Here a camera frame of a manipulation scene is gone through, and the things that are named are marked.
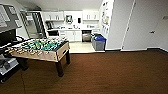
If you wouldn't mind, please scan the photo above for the dark door handle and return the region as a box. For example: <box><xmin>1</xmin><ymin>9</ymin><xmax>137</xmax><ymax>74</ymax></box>
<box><xmin>148</xmin><ymin>30</ymin><xmax>156</xmax><ymax>35</ymax></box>

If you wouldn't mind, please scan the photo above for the white wall cabinet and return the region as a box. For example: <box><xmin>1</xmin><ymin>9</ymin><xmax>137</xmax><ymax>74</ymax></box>
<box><xmin>82</xmin><ymin>11</ymin><xmax>101</xmax><ymax>21</ymax></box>
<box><xmin>42</xmin><ymin>11</ymin><xmax>65</xmax><ymax>22</ymax></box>

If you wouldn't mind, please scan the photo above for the green field foosball table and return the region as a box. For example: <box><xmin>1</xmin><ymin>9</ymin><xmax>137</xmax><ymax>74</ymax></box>
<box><xmin>4</xmin><ymin>37</ymin><xmax>72</xmax><ymax>78</ymax></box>

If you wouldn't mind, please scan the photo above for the grey bin blue lid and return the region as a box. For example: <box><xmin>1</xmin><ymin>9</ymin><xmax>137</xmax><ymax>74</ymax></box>
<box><xmin>93</xmin><ymin>35</ymin><xmax>108</xmax><ymax>52</ymax></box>

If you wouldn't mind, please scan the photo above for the dark refrigerator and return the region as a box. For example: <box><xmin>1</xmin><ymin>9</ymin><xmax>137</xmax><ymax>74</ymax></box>
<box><xmin>19</xmin><ymin>9</ymin><xmax>48</xmax><ymax>40</ymax></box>

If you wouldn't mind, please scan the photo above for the white door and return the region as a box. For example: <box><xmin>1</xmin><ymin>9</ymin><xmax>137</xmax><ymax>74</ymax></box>
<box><xmin>122</xmin><ymin>0</ymin><xmax>158</xmax><ymax>52</ymax></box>

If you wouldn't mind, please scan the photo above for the black built-in microwave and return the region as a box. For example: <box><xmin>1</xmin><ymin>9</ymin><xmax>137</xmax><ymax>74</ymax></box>
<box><xmin>47</xmin><ymin>30</ymin><xmax>60</xmax><ymax>37</ymax></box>

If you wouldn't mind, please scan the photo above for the white two-door base cabinet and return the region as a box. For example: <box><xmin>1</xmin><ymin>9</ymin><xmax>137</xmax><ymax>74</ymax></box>
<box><xmin>64</xmin><ymin>30</ymin><xmax>83</xmax><ymax>43</ymax></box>

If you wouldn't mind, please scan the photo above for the grey wall notice board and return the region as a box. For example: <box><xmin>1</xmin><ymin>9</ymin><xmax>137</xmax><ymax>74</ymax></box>
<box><xmin>0</xmin><ymin>3</ymin><xmax>23</xmax><ymax>33</ymax></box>

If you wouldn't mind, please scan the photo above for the black monitor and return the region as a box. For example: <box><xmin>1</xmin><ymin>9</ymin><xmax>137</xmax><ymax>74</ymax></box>
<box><xmin>0</xmin><ymin>29</ymin><xmax>18</xmax><ymax>48</ymax></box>

